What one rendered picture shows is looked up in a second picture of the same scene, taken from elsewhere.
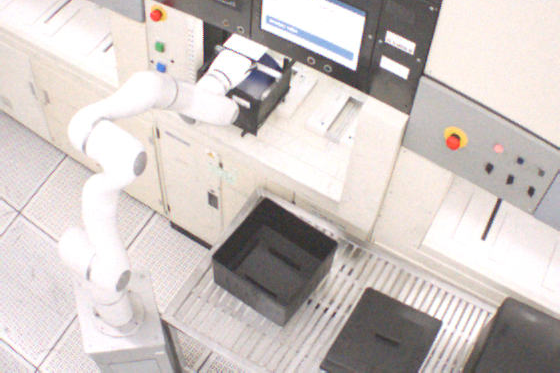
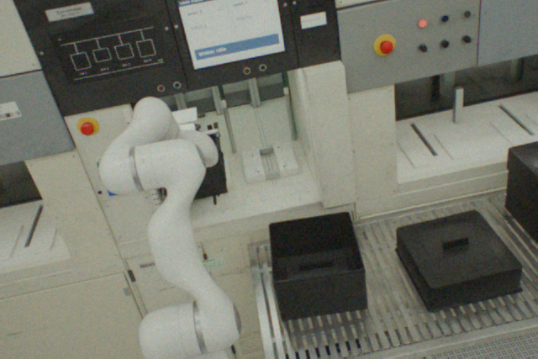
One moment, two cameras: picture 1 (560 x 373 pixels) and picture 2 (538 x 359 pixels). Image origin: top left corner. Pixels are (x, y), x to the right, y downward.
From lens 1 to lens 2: 0.95 m
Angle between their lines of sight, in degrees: 30
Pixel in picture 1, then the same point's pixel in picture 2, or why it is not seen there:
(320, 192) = (298, 205)
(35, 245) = not seen: outside the picture
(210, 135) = not seen: hidden behind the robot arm
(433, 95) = (352, 19)
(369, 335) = (439, 251)
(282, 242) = (302, 259)
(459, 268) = (440, 181)
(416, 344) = (479, 233)
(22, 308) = not seen: outside the picture
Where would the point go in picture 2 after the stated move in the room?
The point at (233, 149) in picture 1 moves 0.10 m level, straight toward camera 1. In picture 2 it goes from (211, 227) to (227, 239)
